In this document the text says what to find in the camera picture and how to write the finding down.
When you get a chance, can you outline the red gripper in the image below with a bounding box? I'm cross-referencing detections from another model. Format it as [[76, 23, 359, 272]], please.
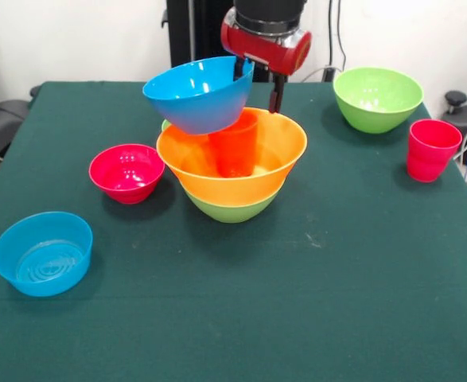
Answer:
[[220, 8, 313, 115]]

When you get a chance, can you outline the large blue plastic bowl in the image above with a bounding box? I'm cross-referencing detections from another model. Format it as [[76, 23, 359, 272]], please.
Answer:
[[142, 56, 255, 135]]

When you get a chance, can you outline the large orange plastic bowl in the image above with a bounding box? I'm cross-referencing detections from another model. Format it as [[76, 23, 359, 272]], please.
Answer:
[[155, 106, 309, 209]]

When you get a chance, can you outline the orange plastic cup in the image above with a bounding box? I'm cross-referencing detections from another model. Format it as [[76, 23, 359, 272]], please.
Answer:
[[208, 109, 260, 179]]

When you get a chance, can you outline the large green plastic bowl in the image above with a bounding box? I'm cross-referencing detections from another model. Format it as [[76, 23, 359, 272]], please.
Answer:
[[185, 189, 280, 224], [333, 66, 425, 134]]

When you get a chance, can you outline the small pink plastic bowl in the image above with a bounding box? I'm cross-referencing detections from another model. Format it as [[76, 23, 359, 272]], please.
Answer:
[[88, 143, 165, 205]]

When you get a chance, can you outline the small blue plastic bowl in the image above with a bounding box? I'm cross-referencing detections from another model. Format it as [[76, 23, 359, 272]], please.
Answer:
[[0, 211, 94, 298]]

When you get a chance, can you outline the red plastic cup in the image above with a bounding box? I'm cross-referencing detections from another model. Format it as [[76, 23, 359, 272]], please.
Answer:
[[406, 119, 464, 184]]

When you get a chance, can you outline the black round knob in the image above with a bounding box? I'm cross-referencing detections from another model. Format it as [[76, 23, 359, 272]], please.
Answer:
[[444, 90, 467, 115]]

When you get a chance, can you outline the dark green table cloth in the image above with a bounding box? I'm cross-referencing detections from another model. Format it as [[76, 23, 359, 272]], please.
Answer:
[[0, 80, 467, 382]]

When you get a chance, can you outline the black chair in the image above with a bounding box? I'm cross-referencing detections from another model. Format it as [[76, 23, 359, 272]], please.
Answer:
[[0, 51, 31, 160]]

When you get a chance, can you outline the grey cable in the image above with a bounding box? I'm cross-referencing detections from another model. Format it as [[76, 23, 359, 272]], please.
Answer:
[[301, 66, 329, 83]]

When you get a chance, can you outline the black cable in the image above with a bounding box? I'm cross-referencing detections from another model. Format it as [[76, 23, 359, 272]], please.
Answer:
[[336, 0, 348, 69], [327, 0, 336, 68]]

